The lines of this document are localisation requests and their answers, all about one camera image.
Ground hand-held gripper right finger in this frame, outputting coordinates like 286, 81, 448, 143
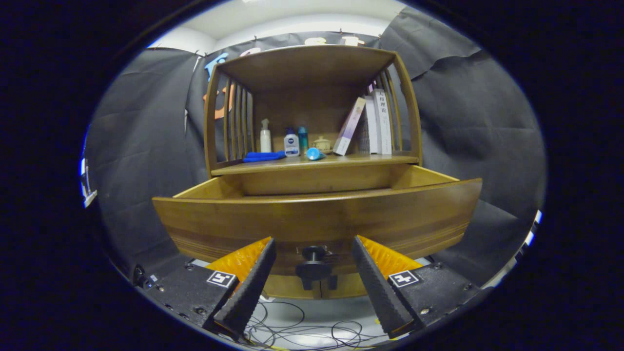
351, 235, 481, 339

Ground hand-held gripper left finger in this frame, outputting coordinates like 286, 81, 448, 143
138, 236, 277, 341

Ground black round drawer knob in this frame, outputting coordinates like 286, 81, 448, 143
295, 245, 335, 279

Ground wooden cabinet door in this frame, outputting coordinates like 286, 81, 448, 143
266, 274, 321, 300
321, 273, 369, 299

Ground wooden countertop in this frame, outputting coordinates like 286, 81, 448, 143
211, 152, 420, 176

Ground wooden cabinet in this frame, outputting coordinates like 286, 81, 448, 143
204, 44, 424, 300

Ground blue folded cloth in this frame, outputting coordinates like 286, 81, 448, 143
242, 151, 287, 163

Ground white lotion bottle blue cap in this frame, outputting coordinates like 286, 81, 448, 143
284, 127, 300, 157

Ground purple white leaning book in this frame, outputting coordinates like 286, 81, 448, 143
332, 97, 366, 156

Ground white book with printed spine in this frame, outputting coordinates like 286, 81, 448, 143
373, 88, 392, 155

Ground black floor cables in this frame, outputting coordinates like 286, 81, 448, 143
241, 297, 390, 351

